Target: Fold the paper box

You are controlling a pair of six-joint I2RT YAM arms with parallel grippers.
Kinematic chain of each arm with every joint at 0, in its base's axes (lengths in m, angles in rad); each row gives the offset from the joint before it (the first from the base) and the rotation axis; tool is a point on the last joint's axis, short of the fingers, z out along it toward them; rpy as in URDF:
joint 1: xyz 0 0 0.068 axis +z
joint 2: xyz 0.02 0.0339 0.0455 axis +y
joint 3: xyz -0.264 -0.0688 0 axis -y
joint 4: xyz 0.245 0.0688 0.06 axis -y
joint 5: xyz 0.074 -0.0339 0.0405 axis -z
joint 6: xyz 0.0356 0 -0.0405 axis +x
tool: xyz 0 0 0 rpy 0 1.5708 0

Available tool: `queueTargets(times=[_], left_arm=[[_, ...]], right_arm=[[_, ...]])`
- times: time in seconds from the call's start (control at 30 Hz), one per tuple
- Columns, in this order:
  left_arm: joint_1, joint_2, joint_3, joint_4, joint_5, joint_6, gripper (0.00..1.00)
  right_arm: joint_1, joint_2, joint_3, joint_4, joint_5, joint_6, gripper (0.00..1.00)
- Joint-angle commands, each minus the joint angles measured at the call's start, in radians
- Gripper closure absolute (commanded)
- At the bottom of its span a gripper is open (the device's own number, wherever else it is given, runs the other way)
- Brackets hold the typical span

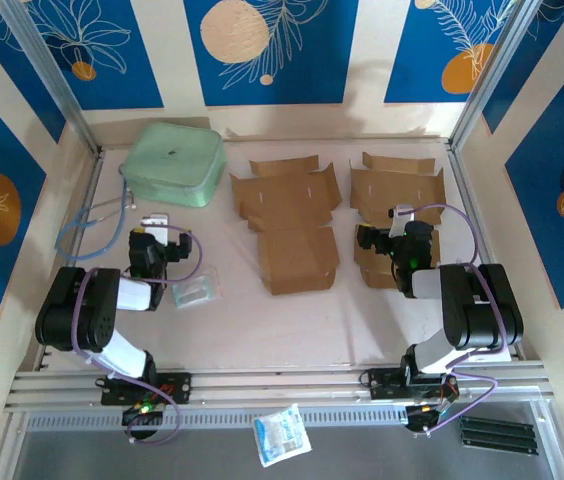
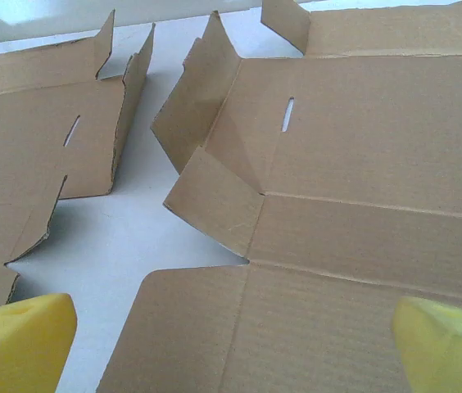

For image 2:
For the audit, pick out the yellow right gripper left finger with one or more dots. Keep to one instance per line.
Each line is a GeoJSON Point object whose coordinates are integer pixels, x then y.
{"type": "Point", "coordinates": [18, 348]}

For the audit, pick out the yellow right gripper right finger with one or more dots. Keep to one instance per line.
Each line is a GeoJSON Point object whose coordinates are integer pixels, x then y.
{"type": "Point", "coordinates": [444, 352]}

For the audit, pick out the brown cardboard box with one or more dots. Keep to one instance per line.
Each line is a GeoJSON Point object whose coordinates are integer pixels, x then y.
{"type": "Point", "coordinates": [358, 163]}
{"type": "Point", "coordinates": [30, 143]}

